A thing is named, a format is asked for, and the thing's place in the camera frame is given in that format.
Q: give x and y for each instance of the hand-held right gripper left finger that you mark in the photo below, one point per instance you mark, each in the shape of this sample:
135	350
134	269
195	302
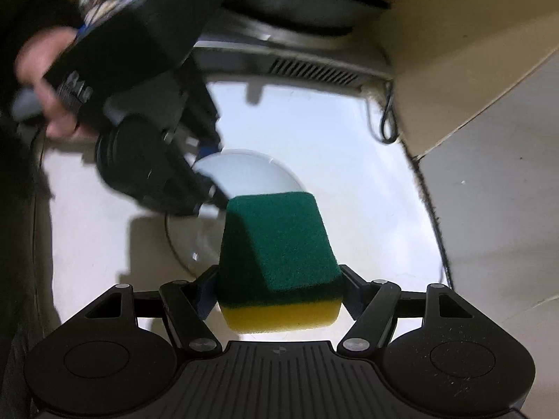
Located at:
204	295

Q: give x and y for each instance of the person's left forearm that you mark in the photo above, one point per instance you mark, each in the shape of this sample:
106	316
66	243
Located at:
26	17

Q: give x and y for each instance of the person's left hand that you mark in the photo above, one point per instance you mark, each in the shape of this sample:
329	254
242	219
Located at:
41	59

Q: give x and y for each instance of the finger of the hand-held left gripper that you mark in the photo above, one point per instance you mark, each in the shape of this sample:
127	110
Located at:
214	198
205	113

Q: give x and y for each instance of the steel gas stove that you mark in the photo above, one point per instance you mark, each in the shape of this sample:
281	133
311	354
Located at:
314	70

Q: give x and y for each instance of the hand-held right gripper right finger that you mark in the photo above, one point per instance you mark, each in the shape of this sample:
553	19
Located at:
350	294

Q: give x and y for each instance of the white plate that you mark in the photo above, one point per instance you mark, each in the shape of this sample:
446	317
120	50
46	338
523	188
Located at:
253	170

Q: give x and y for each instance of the dark wok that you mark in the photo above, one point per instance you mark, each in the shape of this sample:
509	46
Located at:
297	4

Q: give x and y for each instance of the green and yellow sponge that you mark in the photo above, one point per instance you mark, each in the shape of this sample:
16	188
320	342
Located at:
275	248

